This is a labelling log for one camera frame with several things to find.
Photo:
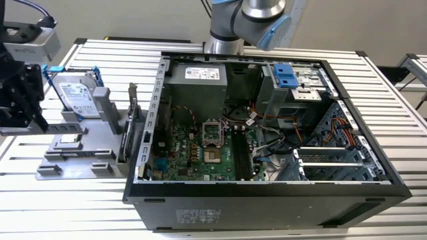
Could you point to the black PC case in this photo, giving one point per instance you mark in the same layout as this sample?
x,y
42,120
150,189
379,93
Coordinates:
x,y
250,212

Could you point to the green motherboard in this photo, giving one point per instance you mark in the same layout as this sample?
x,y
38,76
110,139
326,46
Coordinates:
x,y
217,170

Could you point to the grey parts rack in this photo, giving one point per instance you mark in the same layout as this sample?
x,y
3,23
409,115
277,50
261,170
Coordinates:
x,y
96,142

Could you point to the metal disk bay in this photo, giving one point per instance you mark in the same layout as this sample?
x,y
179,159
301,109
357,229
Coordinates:
x,y
329,150

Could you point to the blue VGA port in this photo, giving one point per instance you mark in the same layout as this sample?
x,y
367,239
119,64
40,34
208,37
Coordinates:
x,y
160,165

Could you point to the socket locking lever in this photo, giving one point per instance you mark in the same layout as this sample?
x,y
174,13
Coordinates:
x,y
221,132

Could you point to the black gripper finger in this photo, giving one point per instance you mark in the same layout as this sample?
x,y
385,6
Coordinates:
x,y
34,80
27,102

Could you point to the blue drive latch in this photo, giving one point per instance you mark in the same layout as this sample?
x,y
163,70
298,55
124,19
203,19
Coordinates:
x,y
285,75

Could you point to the black case fan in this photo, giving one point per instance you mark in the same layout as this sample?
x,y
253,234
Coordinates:
x,y
163,135

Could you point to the hard disk in blue carrier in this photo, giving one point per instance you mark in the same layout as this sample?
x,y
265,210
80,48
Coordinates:
x,y
75,95

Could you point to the silver CPU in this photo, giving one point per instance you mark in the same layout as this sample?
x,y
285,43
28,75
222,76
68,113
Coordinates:
x,y
70,139

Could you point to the grey power supply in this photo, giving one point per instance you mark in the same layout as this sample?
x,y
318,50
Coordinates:
x,y
200,95

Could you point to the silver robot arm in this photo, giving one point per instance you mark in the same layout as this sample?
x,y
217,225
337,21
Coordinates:
x,y
227,22

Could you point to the CPU socket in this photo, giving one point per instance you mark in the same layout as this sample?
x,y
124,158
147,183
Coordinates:
x,y
214,155

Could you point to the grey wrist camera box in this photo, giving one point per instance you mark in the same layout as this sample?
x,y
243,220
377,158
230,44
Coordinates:
x,y
36,50

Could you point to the aluminium frame table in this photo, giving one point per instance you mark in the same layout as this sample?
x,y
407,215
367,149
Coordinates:
x,y
415,65

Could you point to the graphics card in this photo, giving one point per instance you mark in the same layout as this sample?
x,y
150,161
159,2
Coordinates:
x,y
126,142

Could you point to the black RAM slot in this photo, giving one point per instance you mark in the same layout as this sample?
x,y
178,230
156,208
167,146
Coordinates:
x,y
243,155
247,155
235,155
239,155

